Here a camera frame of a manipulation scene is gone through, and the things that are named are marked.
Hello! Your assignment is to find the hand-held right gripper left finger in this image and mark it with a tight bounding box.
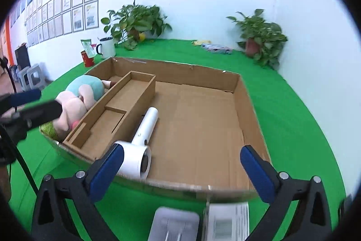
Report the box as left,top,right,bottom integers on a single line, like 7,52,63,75
32,143,125,241

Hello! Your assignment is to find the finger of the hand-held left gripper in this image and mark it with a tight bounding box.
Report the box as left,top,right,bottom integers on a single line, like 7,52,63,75
0,100,64,130
0,89,42,115

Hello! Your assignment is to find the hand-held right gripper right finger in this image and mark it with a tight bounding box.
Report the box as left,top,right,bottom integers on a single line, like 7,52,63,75
240,145,332,241

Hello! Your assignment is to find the pink plush pig toy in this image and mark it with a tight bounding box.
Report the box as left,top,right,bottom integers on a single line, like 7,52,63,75
39,74,112,143

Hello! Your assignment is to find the white hair dryer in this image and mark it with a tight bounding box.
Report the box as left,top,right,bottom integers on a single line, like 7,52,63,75
113,107,159,180

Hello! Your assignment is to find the brown cardboard insert box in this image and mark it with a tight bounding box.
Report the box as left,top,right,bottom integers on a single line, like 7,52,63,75
62,71,156,161

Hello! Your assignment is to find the large shallow cardboard box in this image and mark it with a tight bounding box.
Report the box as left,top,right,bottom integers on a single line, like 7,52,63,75
39,57,272,200

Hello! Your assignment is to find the person's left forearm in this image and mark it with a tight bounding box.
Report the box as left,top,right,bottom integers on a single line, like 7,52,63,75
0,165,12,202

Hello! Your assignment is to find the grey plastic stool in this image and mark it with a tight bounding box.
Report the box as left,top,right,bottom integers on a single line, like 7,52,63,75
17,66,32,90
28,63,47,87

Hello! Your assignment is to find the dark box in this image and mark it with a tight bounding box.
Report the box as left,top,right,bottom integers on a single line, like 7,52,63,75
15,45,31,70

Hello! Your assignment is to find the white and green carton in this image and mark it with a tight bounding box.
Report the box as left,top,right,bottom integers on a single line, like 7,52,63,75
202,201,250,241

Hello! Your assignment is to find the green table cloth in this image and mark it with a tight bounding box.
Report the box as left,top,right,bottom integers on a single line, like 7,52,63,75
8,38,352,241

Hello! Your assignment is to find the red paper cup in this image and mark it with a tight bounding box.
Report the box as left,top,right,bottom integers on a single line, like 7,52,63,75
81,50,95,68

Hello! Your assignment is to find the green snack packet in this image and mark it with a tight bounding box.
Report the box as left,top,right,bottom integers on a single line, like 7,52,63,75
81,39,96,58

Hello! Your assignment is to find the white plastic accessory tray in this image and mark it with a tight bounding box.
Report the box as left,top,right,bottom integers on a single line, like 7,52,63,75
147,206,200,241

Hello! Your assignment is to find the white enamel mug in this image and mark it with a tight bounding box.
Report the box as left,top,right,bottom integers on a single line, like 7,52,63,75
96,37,116,58

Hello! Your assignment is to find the blue patterned packet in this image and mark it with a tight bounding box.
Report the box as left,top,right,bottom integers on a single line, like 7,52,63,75
201,43,233,54

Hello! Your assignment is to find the bushy potted green plant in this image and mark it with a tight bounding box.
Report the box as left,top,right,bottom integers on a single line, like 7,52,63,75
101,0,172,50

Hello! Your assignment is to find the green plant in terracotta pot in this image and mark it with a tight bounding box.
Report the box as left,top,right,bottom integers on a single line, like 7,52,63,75
226,9,288,70

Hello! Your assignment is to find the black cable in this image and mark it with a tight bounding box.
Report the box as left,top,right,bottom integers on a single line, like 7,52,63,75
0,57,39,195

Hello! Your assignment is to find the wall of framed documents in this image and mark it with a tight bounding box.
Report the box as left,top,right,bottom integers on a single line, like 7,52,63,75
24,0,100,47

